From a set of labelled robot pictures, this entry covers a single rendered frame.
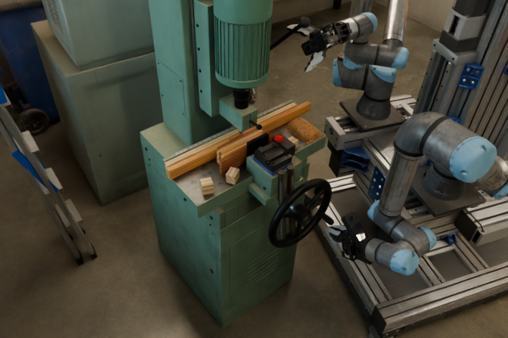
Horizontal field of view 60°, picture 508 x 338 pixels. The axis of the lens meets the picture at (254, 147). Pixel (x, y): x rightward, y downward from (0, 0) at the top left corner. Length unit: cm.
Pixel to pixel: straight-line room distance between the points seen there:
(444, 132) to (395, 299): 110
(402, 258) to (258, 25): 80
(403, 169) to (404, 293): 95
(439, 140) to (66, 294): 188
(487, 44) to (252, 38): 81
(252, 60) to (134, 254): 144
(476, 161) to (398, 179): 27
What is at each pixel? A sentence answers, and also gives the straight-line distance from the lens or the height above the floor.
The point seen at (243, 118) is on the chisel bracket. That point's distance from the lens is 152.
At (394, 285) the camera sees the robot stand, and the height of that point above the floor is 21.
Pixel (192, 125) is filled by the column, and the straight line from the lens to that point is 173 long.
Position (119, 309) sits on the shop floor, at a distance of 233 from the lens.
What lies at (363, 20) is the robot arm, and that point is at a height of 134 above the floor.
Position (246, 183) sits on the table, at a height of 88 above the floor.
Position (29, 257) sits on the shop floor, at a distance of 265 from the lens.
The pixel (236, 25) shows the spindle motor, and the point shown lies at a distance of 132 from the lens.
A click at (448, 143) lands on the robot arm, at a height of 128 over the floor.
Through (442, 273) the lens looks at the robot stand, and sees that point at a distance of 233.
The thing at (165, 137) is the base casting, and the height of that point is 80.
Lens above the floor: 197
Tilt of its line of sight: 41 degrees down
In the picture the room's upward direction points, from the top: 2 degrees clockwise
